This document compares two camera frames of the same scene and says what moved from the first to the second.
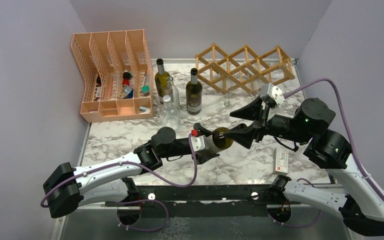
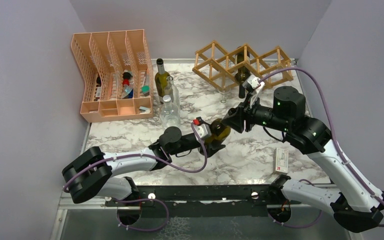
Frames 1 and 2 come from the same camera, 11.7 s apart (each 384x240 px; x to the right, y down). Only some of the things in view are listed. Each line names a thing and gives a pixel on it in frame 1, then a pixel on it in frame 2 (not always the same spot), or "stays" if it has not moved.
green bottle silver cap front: (194, 94) → (219, 131)
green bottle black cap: (223, 143) → (243, 64)
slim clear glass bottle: (172, 90) stays
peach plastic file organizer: (115, 67) stays
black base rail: (210, 201) stays
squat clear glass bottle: (169, 114) stays
